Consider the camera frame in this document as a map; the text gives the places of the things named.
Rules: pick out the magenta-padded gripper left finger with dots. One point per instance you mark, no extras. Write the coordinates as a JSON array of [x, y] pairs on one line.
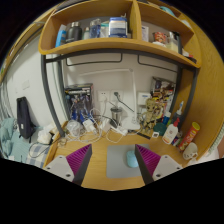
[[61, 166]]

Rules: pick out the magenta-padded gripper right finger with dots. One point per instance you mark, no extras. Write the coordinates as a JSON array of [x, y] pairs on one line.
[[165, 166]]

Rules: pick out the light blue computer mouse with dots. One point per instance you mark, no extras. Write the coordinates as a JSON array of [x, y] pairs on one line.
[[132, 159]]

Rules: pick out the white mug with face print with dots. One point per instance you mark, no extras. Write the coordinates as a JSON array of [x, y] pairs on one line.
[[189, 150]]

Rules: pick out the blue white small pack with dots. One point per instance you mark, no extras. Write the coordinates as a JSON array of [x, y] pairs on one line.
[[176, 139]]

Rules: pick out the small white cube clock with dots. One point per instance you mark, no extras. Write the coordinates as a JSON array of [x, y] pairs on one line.
[[155, 134]]

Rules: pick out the white red-capped lotion bottle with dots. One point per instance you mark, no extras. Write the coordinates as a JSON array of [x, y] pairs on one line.
[[170, 133]]

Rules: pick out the dark green box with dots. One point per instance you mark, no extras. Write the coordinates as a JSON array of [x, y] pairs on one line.
[[160, 129]]

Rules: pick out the flat black strip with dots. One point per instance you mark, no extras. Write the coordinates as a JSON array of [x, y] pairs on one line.
[[144, 135]]

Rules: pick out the red yellow chips can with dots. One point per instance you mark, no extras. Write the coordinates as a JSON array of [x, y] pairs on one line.
[[189, 136]]

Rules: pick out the clear plastic bag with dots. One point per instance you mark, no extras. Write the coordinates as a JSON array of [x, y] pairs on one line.
[[74, 128]]

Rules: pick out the white power adapter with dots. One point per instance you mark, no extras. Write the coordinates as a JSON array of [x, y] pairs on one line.
[[89, 126]]

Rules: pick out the blue spray bottle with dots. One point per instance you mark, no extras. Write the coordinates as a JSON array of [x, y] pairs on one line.
[[178, 115]]

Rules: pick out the white desk lamp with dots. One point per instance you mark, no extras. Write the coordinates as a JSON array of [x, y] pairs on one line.
[[130, 126]]

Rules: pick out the teal bed blanket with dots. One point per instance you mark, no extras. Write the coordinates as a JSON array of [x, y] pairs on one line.
[[13, 143]]

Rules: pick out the brown tree-creature figurine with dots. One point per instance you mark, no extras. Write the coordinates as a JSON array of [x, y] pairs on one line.
[[150, 113]]

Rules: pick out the green striped white cloth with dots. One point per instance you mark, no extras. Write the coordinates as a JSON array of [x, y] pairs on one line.
[[220, 140]]

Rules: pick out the black backpack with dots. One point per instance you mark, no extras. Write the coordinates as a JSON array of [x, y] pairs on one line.
[[25, 116]]

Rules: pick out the blue robot model box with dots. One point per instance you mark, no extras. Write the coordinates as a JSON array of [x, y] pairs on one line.
[[79, 101]]

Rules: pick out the metal cup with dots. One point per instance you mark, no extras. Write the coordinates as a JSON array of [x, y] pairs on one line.
[[116, 116]]

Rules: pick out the colourful printed box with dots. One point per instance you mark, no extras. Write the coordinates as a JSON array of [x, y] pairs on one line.
[[163, 90]]

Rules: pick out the wooden shelf unit with items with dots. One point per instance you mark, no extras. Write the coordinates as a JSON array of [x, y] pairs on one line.
[[100, 43]]

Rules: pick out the white wall box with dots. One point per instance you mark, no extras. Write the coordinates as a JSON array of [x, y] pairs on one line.
[[144, 99]]

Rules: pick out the white wall socket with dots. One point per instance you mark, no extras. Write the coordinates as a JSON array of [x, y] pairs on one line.
[[102, 96], [117, 96]]

